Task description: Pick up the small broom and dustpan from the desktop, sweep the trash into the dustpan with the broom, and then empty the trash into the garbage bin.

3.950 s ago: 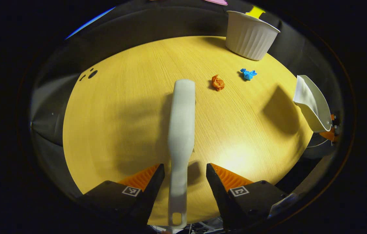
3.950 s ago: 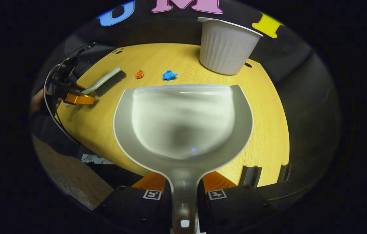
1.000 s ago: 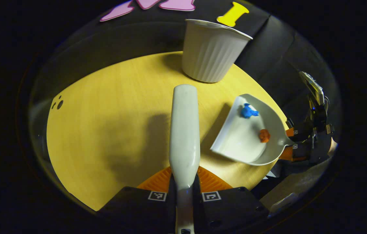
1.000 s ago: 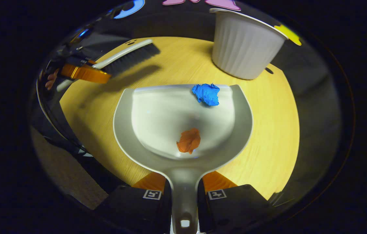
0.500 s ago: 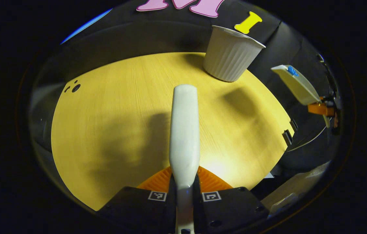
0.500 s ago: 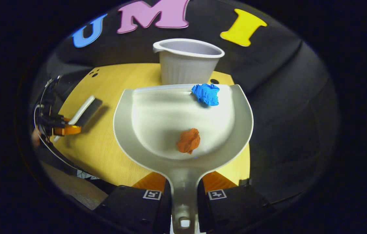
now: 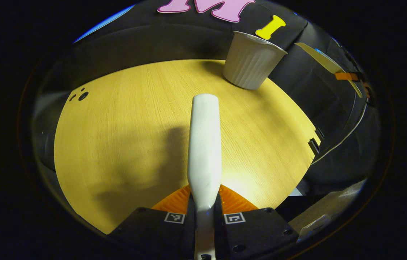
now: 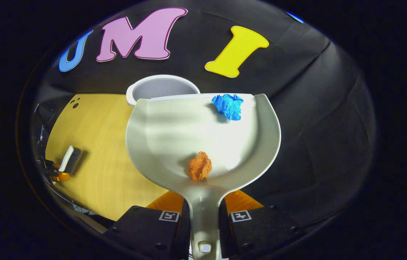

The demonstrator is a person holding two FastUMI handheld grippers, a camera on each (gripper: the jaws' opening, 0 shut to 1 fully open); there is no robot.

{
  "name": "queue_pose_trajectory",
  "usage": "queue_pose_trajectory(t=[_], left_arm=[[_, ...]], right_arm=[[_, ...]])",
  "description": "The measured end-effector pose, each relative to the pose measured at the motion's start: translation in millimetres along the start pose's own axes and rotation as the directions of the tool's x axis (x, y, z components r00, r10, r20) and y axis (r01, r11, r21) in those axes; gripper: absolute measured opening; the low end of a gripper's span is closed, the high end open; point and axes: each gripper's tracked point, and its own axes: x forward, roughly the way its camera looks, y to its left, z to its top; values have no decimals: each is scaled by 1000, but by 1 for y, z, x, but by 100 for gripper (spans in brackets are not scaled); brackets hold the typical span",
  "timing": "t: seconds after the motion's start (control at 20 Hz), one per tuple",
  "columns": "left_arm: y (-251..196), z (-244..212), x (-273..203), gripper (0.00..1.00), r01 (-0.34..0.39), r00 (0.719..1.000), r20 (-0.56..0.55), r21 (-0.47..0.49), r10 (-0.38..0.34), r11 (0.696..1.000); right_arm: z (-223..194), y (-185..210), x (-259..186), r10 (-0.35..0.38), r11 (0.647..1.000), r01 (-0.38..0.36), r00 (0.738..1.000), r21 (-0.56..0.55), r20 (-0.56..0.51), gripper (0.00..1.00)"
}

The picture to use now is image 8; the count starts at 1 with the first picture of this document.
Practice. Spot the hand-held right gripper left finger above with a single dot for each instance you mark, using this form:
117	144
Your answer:
145	231

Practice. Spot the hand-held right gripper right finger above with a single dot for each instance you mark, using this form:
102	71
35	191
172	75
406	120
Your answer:
261	231

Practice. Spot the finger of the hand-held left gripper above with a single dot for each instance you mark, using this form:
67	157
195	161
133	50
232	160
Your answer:
55	166
61	177

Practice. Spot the small grey broom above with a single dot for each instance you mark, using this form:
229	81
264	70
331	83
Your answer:
70	159

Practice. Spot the orange paper ball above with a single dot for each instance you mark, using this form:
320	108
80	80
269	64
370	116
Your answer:
200	167

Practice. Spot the grey plastic dustpan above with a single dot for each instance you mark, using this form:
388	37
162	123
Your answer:
174	137

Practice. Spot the blue paper ball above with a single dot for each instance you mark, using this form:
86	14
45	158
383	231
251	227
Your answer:
229	106

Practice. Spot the white ribbed garbage bin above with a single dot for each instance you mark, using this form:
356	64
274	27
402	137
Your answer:
160	86

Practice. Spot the black backdrop cloth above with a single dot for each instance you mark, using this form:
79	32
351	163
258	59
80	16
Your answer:
297	108

